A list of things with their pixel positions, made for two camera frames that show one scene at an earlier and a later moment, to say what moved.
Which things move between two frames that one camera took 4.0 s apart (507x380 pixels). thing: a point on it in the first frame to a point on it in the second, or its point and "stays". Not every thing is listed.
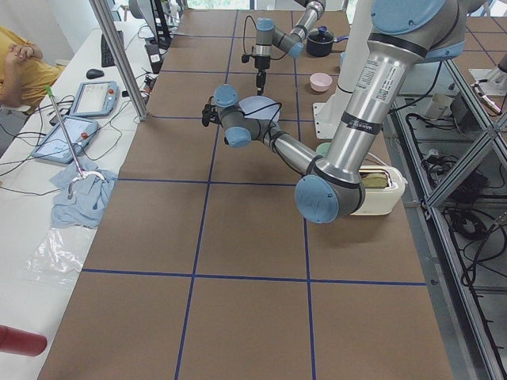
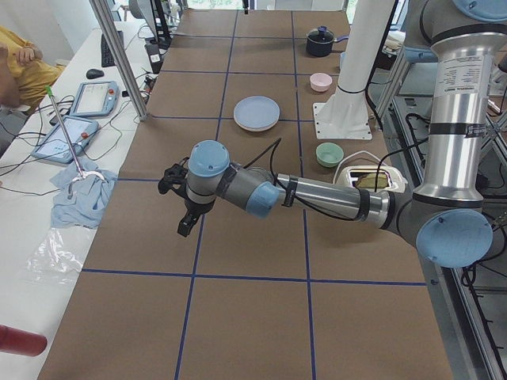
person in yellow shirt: x=24 y=75 stays
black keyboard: x=107 y=60 stays
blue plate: x=253 y=103 stays
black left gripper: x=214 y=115 to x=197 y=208
